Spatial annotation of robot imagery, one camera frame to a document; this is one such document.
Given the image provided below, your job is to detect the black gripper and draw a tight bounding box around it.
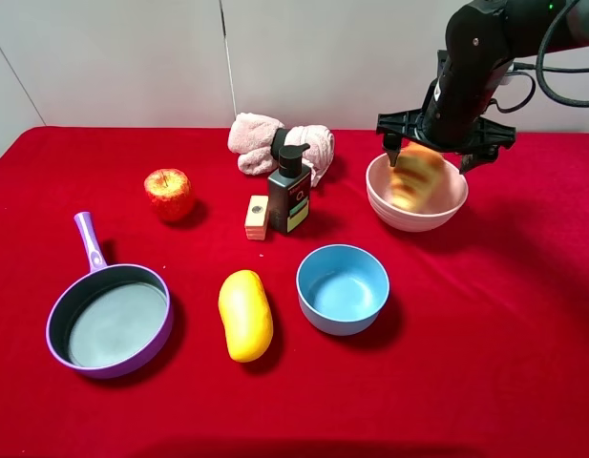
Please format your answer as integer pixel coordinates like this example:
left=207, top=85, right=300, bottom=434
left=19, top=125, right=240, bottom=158
left=376, top=93, right=516, bottom=174

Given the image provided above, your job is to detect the golden croissant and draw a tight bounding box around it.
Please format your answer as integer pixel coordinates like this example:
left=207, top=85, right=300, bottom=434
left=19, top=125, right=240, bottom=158
left=389, top=143, right=445, bottom=213

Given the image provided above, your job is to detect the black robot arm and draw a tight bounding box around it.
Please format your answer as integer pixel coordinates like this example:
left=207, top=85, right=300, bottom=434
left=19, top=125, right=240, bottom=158
left=376, top=1, right=589, bottom=173

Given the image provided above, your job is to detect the pink bowl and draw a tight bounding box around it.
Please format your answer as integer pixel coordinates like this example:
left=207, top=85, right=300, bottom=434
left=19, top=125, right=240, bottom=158
left=366, top=154, right=469, bottom=233

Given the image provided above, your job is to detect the black pump bottle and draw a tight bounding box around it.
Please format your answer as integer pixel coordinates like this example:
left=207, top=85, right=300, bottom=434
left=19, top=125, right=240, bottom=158
left=268, top=143, right=311, bottom=234

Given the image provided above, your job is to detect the blue bowl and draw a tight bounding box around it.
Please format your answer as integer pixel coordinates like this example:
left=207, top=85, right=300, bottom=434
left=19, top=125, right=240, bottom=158
left=296, top=244, right=390, bottom=336

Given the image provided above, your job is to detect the pink rolled towel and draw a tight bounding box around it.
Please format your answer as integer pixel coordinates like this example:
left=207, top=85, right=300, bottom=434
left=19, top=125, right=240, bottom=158
left=227, top=113, right=335, bottom=187

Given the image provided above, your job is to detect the small wooden block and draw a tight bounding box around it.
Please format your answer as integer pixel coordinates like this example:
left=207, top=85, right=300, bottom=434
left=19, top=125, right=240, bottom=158
left=244, top=195, right=268, bottom=240

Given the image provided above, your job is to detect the yellow mango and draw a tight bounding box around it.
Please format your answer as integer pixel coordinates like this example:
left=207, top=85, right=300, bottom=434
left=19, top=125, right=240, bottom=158
left=219, top=270, right=274, bottom=363

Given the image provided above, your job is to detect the red apple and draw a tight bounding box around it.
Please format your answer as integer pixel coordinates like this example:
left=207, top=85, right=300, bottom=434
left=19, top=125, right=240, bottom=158
left=143, top=168, right=196, bottom=223

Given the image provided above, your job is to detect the red tablecloth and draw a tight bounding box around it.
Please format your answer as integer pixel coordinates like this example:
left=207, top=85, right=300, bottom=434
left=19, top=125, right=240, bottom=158
left=0, top=127, right=589, bottom=457

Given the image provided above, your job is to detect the purple frying pan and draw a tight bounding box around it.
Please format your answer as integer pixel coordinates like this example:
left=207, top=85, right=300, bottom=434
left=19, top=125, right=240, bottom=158
left=45, top=212, right=174, bottom=379

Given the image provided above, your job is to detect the black cable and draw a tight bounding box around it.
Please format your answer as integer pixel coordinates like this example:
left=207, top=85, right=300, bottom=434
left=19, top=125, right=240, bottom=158
left=494, top=0, right=589, bottom=114

